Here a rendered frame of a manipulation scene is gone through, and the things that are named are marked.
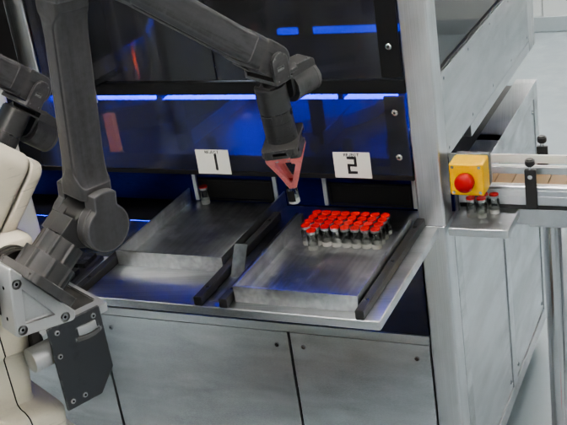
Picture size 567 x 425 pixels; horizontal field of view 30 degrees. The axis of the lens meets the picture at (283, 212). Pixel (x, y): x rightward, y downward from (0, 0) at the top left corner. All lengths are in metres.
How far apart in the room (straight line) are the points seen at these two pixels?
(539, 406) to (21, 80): 1.88
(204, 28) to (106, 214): 0.33
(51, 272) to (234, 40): 0.48
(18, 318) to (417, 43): 0.98
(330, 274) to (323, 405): 0.59
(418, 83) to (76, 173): 0.84
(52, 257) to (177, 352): 1.19
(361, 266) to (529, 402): 1.22
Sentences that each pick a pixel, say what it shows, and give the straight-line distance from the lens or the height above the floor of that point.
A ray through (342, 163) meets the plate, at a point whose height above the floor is 1.02.
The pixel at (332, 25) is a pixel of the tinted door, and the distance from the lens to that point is 2.21.
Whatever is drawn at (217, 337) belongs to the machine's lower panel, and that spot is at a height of 0.54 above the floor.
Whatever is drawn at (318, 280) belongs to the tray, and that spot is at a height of 0.88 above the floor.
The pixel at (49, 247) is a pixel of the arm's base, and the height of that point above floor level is 1.23.
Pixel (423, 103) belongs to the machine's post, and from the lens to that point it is 2.19.
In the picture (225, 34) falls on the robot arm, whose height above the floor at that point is 1.45.
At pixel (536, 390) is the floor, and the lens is 3.31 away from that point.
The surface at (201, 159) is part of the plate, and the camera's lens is 2.44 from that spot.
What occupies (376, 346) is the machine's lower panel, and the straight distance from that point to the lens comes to 2.49.
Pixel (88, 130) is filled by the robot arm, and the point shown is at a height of 1.39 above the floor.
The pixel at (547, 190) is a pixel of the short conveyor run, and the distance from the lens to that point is 2.32.
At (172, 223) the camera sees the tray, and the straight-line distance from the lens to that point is 2.49.
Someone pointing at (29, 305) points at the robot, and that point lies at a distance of 1.63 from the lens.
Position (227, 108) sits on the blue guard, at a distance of 2.36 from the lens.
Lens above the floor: 1.86
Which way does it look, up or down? 24 degrees down
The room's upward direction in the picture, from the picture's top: 9 degrees counter-clockwise
